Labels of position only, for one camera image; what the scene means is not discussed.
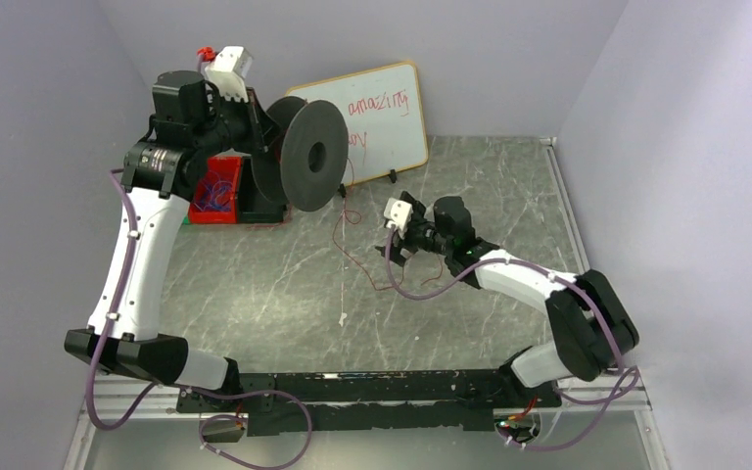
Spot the black perforated cable spool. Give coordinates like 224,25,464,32
252,96,349,212

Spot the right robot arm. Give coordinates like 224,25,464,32
382,192,639,388

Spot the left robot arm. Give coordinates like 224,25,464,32
65,70,260,394

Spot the red storage bin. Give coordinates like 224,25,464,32
187,156,241,224

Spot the black storage bin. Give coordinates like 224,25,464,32
235,157,288,225

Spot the yellow framed whiteboard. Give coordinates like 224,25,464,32
286,61,429,186

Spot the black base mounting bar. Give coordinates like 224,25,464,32
176,369,561,437

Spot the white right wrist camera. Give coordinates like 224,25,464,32
383,198,413,238

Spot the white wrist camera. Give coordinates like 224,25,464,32
197,46,254,102
383,198,413,238

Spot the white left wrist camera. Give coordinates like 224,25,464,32
197,46,254,102

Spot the blue cables bundle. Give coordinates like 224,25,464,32
195,169,238,212

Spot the aluminium frame rail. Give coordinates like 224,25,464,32
66,367,670,469

